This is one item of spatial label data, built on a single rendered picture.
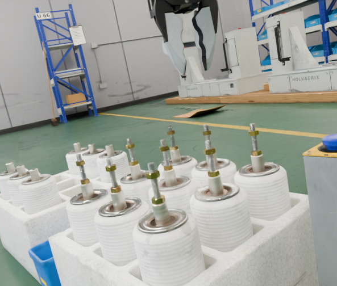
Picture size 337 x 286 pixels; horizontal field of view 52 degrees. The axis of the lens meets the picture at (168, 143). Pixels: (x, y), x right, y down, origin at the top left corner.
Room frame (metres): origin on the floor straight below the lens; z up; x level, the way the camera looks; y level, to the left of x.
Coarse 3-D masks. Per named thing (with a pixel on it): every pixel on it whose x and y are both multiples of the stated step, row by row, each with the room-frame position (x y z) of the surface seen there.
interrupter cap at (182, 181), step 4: (176, 176) 0.67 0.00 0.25; (180, 176) 0.66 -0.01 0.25; (184, 176) 0.65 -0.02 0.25; (160, 180) 0.66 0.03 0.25; (164, 180) 0.66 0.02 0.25; (180, 180) 0.64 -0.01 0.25; (184, 180) 0.63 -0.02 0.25; (188, 180) 0.62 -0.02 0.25; (160, 184) 0.64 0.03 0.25; (164, 184) 0.64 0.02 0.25; (176, 184) 0.63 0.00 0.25; (180, 184) 0.61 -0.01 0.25; (184, 184) 0.61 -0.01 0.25; (160, 188) 0.61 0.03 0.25; (164, 188) 0.61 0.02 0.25; (168, 188) 0.60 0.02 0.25; (172, 188) 0.60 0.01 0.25; (176, 188) 0.60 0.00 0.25
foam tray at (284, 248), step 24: (288, 216) 0.55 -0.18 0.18; (72, 240) 0.63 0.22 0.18; (264, 240) 0.49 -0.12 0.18; (288, 240) 0.52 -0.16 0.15; (312, 240) 0.57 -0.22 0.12; (72, 264) 0.58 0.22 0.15; (96, 264) 0.52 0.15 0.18; (216, 264) 0.45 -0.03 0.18; (240, 264) 0.45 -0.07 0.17; (264, 264) 0.48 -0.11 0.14; (288, 264) 0.52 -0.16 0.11; (312, 264) 0.56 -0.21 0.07
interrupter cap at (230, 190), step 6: (204, 186) 0.57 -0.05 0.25; (228, 186) 0.55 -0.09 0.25; (234, 186) 0.55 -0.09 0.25; (198, 192) 0.55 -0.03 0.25; (204, 192) 0.55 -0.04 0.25; (228, 192) 0.52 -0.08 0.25; (234, 192) 0.52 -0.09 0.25; (198, 198) 0.52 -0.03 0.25; (204, 198) 0.52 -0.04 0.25; (210, 198) 0.52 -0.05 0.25; (216, 198) 0.51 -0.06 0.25; (222, 198) 0.50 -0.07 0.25; (228, 198) 0.51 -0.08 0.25
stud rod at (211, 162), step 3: (207, 141) 0.54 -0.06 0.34; (210, 141) 0.54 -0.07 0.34; (207, 144) 0.54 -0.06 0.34; (210, 144) 0.54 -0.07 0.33; (207, 147) 0.54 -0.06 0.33; (210, 147) 0.54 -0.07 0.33; (207, 156) 0.54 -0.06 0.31; (210, 156) 0.54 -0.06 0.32; (213, 156) 0.54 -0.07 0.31; (210, 159) 0.54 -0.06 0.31; (213, 159) 0.54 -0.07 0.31; (210, 162) 0.54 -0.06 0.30; (213, 162) 0.54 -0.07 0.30; (210, 165) 0.54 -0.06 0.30; (213, 165) 0.54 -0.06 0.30; (210, 168) 0.54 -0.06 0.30; (213, 168) 0.54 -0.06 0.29; (210, 171) 0.54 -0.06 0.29; (213, 171) 0.54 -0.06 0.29
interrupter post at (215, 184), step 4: (208, 176) 0.54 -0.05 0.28; (216, 176) 0.53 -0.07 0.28; (220, 176) 0.54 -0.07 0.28; (208, 180) 0.54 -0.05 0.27; (212, 180) 0.53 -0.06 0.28; (216, 180) 0.53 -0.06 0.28; (220, 180) 0.53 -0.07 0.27; (212, 184) 0.53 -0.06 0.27; (216, 184) 0.53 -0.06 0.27; (220, 184) 0.53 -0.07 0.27; (212, 188) 0.53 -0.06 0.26; (216, 188) 0.53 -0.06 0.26; (220, 188) 0.53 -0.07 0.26; (212, 192) 0.53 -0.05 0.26; (216, 192) 0.53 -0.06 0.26; (220, 192) 0.53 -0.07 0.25
